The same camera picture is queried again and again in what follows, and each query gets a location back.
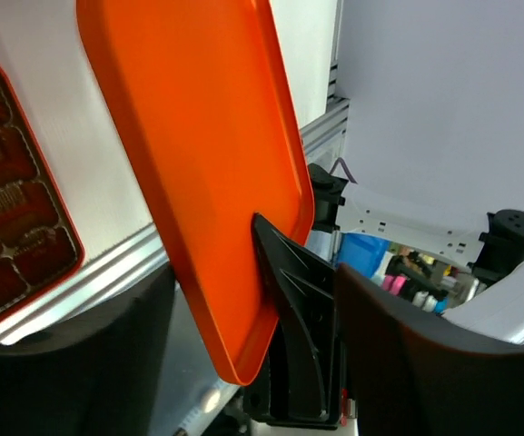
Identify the orange chocolate box tray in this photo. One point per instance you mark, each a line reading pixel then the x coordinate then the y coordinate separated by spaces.
pixel 39 246

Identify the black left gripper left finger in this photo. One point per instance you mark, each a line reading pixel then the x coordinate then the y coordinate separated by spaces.
pixel 94 374

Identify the aluminium front rail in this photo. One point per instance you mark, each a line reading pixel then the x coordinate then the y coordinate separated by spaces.
pixel 137 256

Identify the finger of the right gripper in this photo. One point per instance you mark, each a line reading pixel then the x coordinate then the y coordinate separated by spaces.
pixel 299 383

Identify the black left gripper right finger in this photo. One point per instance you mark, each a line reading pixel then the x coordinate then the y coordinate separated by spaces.
pixel 415 373

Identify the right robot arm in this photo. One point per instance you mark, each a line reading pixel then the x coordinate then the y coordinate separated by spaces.
pixel 489 245

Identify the orange box lid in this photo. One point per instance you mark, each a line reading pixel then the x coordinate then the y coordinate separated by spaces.
pixel 200 100

